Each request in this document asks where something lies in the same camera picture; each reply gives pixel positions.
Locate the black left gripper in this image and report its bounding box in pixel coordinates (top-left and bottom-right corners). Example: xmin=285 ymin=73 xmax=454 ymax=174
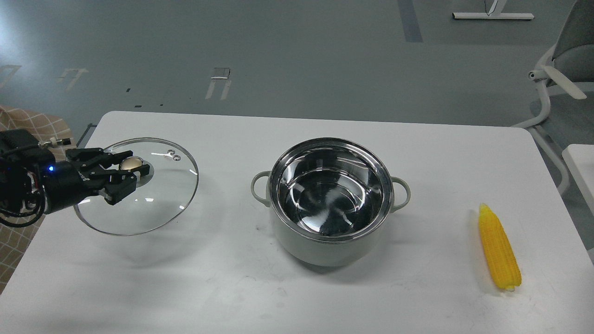
xmin=43 ymin=148 xmax=151 ymax=214

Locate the white side table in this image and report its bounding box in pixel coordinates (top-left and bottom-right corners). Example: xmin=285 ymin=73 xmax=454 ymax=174
xmin=562 ymin=144 xmax=594 ymax=213

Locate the white desk foot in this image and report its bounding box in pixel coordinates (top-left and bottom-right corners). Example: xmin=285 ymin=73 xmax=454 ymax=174
xmin=452 ymin=0 xmax=535 ymax=21

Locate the grey office chair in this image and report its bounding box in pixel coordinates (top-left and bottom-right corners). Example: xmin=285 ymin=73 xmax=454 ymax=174
xmin=516 ymin=0 xmax=594 ymax=195

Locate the grey steel cooking pot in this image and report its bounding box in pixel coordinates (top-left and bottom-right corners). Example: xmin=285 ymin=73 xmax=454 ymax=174
xmin=250 ymin=137 xmax=411 ymax=268

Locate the glass pot lid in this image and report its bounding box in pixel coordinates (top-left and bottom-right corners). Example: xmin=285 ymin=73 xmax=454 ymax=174
xmin=74 ymin=137 xmax=199 ymax=236

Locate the yellow corn cob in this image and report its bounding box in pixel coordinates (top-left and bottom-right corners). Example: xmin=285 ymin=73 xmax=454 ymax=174
xmin=478 ymin=203 xmax=522 ymax=291

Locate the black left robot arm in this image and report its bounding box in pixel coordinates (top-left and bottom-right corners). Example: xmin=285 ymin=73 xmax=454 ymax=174
xmin=0 ymin=129 xmax=154 ymax=228

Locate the checkered beige cloth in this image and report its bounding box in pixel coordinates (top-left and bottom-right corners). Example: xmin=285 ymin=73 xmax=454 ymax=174
xmin=0 ymin=105 xmax=73 ymax=293

